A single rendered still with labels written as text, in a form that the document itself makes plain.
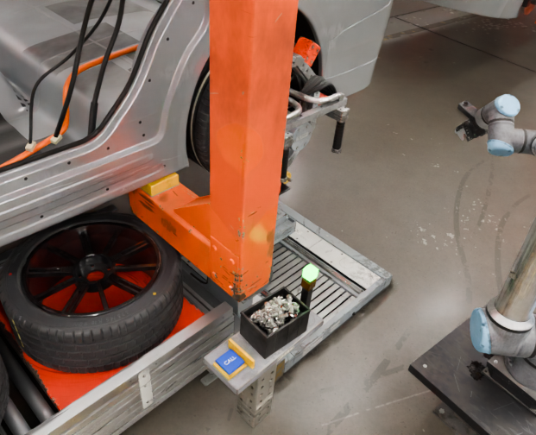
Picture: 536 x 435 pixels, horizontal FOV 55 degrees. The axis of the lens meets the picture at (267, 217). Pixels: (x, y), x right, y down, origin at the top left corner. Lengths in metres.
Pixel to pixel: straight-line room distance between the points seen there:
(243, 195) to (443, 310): 1.50
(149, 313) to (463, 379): 1.17
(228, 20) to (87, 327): 1.09
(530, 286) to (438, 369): 0.53
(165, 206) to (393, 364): 1.22
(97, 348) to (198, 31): 1.14
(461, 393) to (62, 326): 1.41
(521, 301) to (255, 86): 1.05
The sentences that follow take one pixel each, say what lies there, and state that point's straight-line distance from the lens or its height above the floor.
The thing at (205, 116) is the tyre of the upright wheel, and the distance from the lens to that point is 2.02.
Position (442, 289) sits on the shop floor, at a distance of 2.83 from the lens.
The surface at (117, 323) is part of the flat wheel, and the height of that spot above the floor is 0.50.
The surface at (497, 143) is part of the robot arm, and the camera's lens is 2.08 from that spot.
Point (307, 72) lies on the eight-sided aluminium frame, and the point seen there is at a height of 1.03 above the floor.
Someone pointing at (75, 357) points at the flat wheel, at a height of 0.38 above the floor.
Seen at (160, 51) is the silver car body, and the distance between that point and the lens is 1.83.
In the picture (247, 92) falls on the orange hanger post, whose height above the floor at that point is 1.32.
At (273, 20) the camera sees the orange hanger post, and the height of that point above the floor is 1.49.
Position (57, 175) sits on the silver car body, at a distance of 1.79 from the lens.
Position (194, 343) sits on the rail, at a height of 0.33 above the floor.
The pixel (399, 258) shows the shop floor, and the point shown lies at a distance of 2.92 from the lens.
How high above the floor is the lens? 1.90
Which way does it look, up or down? 39 degrees down
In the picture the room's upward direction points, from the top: 5 degrees clockwise
